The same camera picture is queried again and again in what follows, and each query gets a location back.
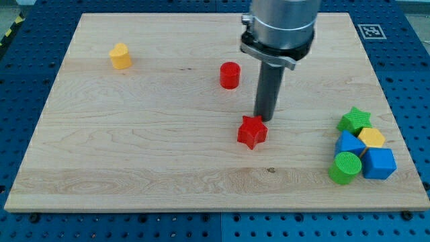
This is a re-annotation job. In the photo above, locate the wooden board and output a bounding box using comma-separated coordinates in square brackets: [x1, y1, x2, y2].
[5, 13, 429, 213]

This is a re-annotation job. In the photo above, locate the blue triangle block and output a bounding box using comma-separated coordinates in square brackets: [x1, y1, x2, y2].
[334, 130, 366, 157]

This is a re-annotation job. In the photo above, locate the green star block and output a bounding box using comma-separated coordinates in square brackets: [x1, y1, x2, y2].
[337, 106, 373, 136]

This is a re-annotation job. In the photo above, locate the red star block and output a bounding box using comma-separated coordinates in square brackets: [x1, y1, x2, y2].
[237, 116, 268, 150]

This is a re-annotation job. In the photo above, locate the blue cube block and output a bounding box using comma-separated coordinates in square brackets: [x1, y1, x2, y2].
[361, 148, 397, 179]

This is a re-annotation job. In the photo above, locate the red cylinder block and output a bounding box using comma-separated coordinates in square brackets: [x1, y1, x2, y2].
[220, 62, 241, 89]

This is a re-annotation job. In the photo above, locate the white fiducial marker tag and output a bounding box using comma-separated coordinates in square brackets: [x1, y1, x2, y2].
[358, 24, 386, 40]

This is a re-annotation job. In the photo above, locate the yellow hexagon block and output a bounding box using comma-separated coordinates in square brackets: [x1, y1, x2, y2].
[357, 128, 386, 148]

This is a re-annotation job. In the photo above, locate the yellow heart block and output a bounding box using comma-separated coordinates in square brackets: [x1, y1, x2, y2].
[109, 43, 133, 69]

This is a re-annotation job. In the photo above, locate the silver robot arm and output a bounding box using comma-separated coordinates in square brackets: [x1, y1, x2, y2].
[240, 0, 321, 122]

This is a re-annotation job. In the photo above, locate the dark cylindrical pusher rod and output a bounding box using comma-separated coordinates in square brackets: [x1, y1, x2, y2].
[253, 62, 285, 122]

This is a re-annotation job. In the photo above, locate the green cylinder block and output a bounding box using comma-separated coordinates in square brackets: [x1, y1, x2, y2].
[328, 151, 362, 185]

